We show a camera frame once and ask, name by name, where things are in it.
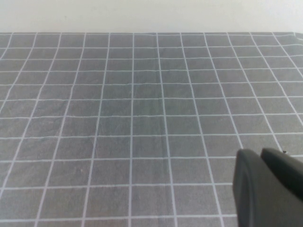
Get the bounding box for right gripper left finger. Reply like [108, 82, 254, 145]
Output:
[232, 148, 303, 227]

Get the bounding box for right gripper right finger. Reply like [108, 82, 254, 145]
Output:
[260, 147, 303, 192]

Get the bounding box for grey white-checked tablecloth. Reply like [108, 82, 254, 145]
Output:
[0, 32, 303, 227]

